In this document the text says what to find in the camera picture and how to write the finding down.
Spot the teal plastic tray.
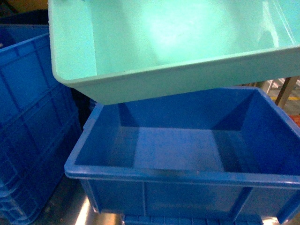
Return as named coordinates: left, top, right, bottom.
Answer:
left=48, top=0, right=300, bottom=105

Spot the blue plastic bin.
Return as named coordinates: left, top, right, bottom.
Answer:
left=64, top=87, right=300, bottom=223

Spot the large blue ribbed crate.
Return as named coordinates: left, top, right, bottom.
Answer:
left=0, top=25, right=81, bottom=225

